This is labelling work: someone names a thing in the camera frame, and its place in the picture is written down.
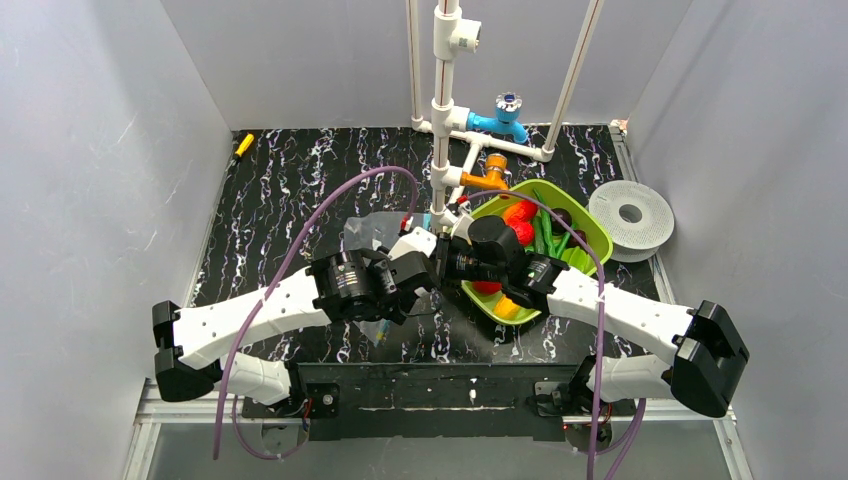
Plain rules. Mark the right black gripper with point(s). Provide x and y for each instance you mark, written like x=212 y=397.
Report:
x=448 y=263

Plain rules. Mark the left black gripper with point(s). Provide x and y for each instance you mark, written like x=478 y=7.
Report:
x=411 y=278

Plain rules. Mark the red toy apple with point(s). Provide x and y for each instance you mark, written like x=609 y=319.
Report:
x=486 y=288

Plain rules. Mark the clear zip top bag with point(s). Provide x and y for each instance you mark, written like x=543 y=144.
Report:
x=382 y=229

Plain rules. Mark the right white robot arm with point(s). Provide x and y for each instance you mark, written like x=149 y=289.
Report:
x=693 y=355

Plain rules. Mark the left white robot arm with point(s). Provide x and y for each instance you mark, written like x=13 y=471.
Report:
x=197 y=347

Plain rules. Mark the yellow orange toy mango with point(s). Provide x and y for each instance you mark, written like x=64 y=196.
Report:
x=506 y=310

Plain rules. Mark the red toy strawberry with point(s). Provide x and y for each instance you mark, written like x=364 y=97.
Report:
x=524 y=231

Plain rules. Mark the orange red toy fruit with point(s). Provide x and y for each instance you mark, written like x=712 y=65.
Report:
x=520 y=212

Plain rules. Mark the green plastic basket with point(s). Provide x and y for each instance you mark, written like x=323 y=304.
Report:
x=599 y=243

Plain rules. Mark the orange faucet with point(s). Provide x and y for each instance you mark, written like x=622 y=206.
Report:
x=493 y=176

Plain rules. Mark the green toy bean pod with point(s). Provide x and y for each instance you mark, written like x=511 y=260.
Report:
x=551 y=246

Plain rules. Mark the dark purple toy plum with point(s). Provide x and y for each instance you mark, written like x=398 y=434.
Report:
x=559 y=217

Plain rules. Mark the dark brown toy fruit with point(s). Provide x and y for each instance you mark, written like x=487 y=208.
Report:
x=578 y=239

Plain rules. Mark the blue faucet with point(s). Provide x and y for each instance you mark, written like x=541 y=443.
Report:
x=507 y=108

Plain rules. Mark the white filament spool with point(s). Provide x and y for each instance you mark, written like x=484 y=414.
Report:
x=637 y=219

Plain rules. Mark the yellow screwdriver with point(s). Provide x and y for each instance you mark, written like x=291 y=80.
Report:
x=244 y=145

